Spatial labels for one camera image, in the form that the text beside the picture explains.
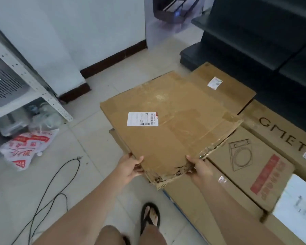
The cardboard box with black lettering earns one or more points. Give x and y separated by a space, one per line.
278 136

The person's left hand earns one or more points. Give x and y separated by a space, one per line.
126 167

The person's right hand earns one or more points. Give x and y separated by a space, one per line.
204 172

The dark wheeled cart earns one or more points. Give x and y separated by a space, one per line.
174 10

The person's left thumb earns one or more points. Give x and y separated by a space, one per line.
139 160

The black flip-flop sandal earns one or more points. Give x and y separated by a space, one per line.
143 216

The person's right thumb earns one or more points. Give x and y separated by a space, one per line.
192 160

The person's left forearm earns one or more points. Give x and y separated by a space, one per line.
86 214

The white perforated metal rack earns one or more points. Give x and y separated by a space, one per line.
17 66

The person's right forearm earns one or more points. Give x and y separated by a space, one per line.
237 216

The clear plastic bag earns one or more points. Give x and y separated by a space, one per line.
46 117

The grey ribbed appliance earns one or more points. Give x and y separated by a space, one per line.
5 91

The red and white plastic bag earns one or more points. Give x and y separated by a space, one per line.
28 147

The cardboard box with washer drawing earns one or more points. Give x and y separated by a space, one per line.
260 173

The person's right leg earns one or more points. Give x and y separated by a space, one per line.
151 233

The torn cardboard box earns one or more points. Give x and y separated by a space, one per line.
173 119

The flattened cardboard with small label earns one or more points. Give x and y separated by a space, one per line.
232 95

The clear plastic container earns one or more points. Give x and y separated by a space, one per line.
11 125

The white paper-covered box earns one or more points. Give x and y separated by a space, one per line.
293 201

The person's leg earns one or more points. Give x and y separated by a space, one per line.
151 233
112 236

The person's left leg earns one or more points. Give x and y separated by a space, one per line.
112 236

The black shelf unit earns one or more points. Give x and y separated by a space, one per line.
257 35

